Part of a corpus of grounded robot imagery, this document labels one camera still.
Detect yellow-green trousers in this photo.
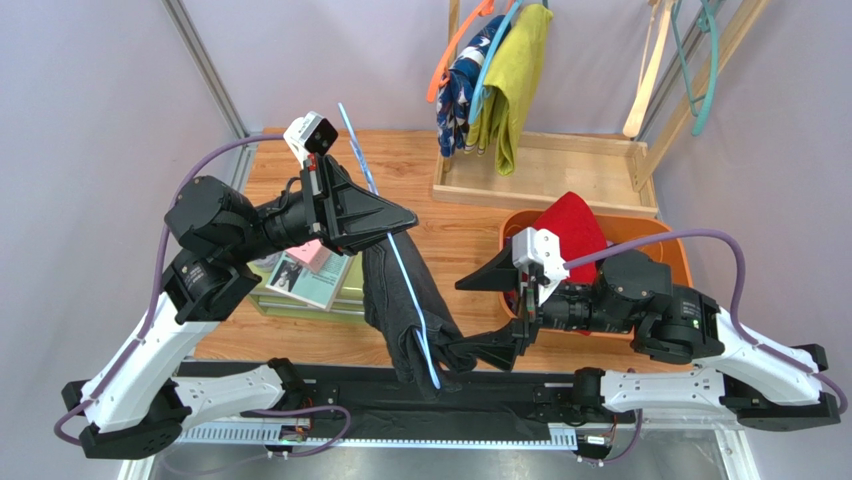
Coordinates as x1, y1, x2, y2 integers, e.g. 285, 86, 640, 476
465, 2, 553, 176

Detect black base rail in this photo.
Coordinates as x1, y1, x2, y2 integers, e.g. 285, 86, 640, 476
143, 363, 636, 455

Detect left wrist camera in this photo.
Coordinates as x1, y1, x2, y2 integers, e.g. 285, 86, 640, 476
283, 111, 339, 167

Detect teal book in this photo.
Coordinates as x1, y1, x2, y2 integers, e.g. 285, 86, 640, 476
266, 254, 354, 311

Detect green box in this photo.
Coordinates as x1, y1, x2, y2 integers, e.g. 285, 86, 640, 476
247, 254, 364, 322

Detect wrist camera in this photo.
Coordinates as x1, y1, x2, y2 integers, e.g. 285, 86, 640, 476
283, 111, 339, 167
511, 227, 571, 307

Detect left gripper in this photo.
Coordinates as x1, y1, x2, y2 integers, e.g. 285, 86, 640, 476
228, 154, 416, 264

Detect orange plastic basket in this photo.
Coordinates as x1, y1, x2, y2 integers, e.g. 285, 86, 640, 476
497, 208, 694, 342

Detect teal hanger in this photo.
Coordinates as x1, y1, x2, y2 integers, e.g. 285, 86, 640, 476
668, 0, 723, 138

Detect wooden clothes rack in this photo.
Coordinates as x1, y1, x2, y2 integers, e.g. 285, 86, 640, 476
432, 1, 768, 218

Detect light blue hanger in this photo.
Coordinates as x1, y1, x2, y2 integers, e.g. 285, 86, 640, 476
467, 1, 522, 125

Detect pink cube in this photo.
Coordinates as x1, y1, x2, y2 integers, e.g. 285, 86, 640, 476
285, 240, 331, 273

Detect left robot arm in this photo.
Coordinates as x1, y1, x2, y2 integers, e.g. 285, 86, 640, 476
62, 155, 418, 460

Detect blue patterned trousers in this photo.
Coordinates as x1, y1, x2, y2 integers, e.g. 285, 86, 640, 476
435, 15, 505, 157

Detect orange hanger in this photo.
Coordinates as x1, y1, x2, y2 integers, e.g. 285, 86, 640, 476
425, 0, 495, 103

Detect red trousers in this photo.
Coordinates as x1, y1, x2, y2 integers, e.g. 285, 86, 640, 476
532, 191, 610, 337

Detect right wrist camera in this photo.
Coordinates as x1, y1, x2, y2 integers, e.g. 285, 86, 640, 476
511, 227, 571, 307

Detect aluminium frame post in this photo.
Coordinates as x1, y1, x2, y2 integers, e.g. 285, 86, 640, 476
161, 0, 249, 138

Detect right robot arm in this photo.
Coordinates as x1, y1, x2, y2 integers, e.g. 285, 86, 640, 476
450, 228, 849, 432

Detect black trousers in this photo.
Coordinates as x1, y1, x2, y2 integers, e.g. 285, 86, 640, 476
362, 232, 477, 401

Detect blue wire hanger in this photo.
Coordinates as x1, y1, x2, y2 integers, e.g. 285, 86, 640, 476
337, 102, 442, 390

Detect beige hanger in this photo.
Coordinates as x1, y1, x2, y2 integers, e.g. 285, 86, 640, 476
622, 0, 674, 138

